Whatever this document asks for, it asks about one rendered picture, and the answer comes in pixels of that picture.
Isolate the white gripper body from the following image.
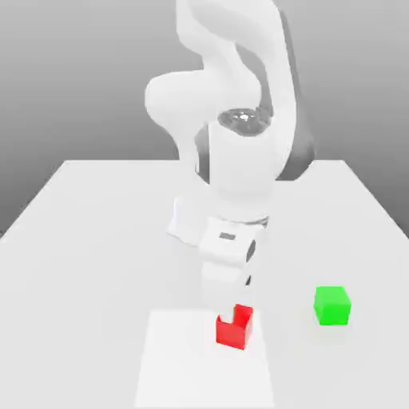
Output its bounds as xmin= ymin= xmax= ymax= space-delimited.
xmin=201 ymin=259 xmax=254 ymax=305

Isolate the small red cube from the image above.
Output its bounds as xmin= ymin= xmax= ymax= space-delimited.
xmin=215 ymin=303 xmax=254 ymax=351

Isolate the small green cube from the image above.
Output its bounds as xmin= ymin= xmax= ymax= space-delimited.
xmin=312 ymin=285 xmax=352 ymax=327

